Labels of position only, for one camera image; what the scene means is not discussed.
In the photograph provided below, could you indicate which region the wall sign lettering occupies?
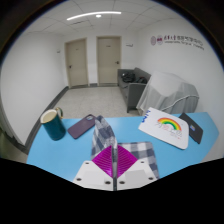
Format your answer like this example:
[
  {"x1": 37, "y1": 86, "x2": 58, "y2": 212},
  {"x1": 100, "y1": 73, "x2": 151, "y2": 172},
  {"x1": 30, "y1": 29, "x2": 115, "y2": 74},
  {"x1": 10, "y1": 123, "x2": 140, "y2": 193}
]
[{"x1": 149, "y1": 34, "x2": 205, "y2": 52}]

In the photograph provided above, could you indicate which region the white cloth covered equipment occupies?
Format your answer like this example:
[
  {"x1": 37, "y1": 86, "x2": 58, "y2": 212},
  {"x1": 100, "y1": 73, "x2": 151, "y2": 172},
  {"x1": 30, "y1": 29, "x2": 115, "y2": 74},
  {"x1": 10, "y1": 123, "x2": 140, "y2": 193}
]
[{"x1": 135, "y1": 70, "x2": 200, "y2": 116}]

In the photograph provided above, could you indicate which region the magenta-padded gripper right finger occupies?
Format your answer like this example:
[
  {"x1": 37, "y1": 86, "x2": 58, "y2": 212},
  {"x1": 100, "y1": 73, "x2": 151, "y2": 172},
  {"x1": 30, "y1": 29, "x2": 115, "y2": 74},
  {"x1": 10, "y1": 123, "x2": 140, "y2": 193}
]
[{"x1": 114, "y1": 144, "x2": 158, "y2": 192}]

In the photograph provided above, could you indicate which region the black flat pad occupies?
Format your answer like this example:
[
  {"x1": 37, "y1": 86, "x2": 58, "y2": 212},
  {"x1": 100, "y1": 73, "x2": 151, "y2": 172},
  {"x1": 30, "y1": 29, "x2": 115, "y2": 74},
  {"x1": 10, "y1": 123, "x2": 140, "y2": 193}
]
[{"x1": 178, "y1": 112, "x2": 204, "y2": 145}]

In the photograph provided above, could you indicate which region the black bag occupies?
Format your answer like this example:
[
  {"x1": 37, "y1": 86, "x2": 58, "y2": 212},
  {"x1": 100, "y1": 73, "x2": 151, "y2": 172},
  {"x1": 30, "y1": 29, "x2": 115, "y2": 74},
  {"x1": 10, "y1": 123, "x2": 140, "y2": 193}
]
[{"x1": 120, "y1": 72, "x2": 148, "y2": 85}]

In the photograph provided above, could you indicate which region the dark green mug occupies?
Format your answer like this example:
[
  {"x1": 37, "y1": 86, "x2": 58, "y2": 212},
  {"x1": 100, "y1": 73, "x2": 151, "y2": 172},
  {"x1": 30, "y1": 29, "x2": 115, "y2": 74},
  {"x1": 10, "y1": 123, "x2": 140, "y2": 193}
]
[{"x1": 39, "y1": 106, "x2": 67, "y2": 142}]

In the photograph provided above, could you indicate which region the long ceiling light strip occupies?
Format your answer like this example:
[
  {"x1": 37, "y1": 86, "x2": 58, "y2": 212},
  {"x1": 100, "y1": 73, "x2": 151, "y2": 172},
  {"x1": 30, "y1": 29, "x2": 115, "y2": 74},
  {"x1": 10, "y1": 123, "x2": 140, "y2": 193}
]
[{"x1": 65, "y1": 10, "x2": 123, "y2": 22}]

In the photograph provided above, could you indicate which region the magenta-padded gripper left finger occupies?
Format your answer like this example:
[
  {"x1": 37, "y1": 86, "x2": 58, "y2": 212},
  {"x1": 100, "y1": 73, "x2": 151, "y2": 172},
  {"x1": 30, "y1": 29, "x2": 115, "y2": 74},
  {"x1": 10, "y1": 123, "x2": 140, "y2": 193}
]
[{"x1": 72, "y1": 145, "x2": 116, "y2": 192}]

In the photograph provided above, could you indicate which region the grey sofa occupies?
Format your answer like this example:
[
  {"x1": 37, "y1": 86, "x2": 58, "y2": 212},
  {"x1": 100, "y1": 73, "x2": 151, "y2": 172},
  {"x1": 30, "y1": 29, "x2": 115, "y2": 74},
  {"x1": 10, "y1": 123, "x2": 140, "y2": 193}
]
[{"x1": 117, "y1": 67, "x2": 153, "y2": 114}]

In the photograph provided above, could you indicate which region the white rainbow print mouse pad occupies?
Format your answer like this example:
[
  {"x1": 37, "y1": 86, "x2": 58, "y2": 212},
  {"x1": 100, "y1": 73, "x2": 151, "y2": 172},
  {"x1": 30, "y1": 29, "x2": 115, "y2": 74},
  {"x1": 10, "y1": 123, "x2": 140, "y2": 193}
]
[{"x1": 137, "y1": 106, "x2": 190, "y2": 151}]

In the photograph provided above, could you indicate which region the blue white checkered towel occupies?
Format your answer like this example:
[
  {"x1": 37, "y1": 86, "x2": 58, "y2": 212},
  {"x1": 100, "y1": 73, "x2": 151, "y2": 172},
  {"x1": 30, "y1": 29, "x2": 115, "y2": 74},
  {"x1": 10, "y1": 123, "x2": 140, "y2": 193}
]
[{"x1": 90, "y1": 114, "x2": 160, "y2": 181}]

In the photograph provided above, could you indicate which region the purple smartphone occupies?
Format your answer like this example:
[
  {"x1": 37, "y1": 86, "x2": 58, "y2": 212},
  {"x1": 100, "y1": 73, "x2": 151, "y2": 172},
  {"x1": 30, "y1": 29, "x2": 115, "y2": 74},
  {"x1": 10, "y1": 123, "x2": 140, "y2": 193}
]
[{"x1": 67, "y1": 113, "x2": 97, "y2": 140}]

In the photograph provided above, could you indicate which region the beige door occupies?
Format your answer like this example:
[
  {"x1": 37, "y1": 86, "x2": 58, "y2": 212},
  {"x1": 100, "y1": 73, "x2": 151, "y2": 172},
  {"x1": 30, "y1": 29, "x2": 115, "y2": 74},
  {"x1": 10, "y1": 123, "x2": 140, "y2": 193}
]
[
  {"x1": 64, "y1": 37, "x2": 90, "y2": 89},
  {"x1": 96, "y1": 35, "x2": 122, "y2": 86}
]

